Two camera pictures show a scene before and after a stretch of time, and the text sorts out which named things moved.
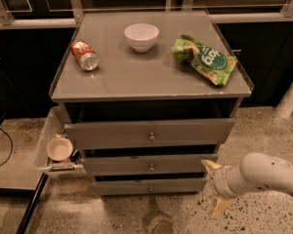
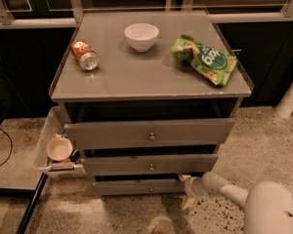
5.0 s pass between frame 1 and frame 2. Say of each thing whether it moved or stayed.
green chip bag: stayed
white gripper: moved
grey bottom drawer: stayed
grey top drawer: stayed
